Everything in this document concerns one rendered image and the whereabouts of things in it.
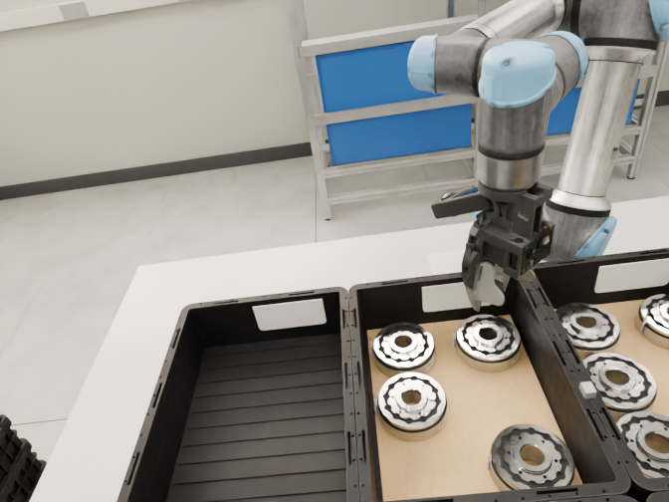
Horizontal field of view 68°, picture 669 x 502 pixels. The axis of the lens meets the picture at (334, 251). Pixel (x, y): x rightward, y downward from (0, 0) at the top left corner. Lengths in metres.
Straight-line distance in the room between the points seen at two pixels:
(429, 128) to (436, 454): 2.02
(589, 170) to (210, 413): 0.79
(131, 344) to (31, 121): 2.82
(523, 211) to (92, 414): 0.92
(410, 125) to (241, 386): 1.91
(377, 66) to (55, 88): 2.16
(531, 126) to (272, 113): 2.95
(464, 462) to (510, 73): 0.51
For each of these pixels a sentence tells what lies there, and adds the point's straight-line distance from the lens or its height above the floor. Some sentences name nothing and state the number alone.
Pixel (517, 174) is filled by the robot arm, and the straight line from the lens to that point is 0.61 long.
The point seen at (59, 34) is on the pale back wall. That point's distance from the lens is 3.65.
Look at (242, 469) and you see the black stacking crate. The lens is 0.81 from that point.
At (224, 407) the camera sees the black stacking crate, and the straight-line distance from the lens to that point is 0.88.
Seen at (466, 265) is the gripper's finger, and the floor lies 1.06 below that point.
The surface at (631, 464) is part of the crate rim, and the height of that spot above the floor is 0.93.
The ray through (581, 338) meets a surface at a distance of 0.90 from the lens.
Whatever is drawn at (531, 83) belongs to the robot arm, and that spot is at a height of 1.31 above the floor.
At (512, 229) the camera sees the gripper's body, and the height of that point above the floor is 1.12.
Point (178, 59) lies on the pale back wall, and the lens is 3.45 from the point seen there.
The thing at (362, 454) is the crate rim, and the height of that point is 0.93.
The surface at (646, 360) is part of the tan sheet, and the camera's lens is 0.94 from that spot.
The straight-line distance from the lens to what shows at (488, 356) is 0.85.
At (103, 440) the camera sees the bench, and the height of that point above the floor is 0.70.
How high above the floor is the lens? 1.50
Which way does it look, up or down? 36 degrees down
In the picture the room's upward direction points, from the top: 10 degrees counter-clockwise
